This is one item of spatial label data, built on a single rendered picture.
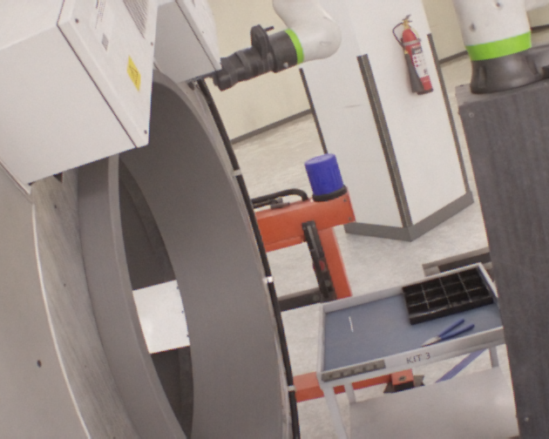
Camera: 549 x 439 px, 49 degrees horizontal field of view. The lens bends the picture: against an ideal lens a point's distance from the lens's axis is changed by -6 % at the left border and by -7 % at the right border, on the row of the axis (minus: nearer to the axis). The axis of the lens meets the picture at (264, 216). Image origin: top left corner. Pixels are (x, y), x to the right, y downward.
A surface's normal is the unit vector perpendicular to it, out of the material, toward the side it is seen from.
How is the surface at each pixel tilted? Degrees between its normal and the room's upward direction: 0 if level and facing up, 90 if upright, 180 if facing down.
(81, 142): 125
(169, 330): 63
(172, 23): 138
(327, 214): 90
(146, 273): 79
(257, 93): 90
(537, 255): 90
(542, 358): 90
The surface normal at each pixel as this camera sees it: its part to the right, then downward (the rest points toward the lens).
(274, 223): -0.10, 0.29
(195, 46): 0.15, 0.88
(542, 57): -0.31, 0.18
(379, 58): 0.53, 0.07
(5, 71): 0.09, 0.77
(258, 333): -0.26, -0.37
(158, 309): -0.25, -0.14
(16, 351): 0.95, -0.25
